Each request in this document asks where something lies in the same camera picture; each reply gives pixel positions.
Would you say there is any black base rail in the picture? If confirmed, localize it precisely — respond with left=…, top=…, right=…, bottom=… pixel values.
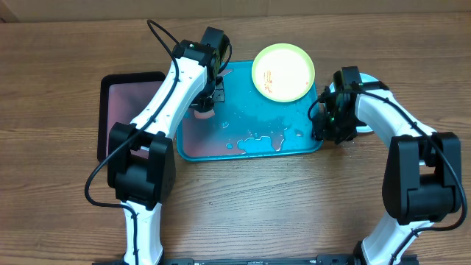
left=91, top=253, right=420, bottom=265

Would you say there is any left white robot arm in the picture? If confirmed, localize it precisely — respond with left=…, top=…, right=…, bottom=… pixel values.
left=107, top=27, right=231, bottom=264

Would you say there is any teal serving tray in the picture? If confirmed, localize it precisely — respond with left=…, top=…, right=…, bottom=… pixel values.
left=176, top=61, right=322, bottom=161

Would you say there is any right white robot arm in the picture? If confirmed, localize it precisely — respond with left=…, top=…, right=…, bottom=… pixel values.
left=308, top=66, right=468, bottom=265

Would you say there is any dark maroon tray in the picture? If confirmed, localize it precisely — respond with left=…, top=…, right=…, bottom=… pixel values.
left=97, top=71, right=166, bottom=162

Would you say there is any green and pink sponge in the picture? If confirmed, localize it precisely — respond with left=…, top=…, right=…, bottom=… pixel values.
left=194, top=110, right=215, bottom=119

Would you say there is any light blue plate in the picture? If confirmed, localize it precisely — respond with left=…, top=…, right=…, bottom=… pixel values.
left=329, top=72, right=377, bottom=133

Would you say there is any yellow plate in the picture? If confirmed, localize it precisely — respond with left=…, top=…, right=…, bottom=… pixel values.
left=251, top=43, right=316, bottom=103

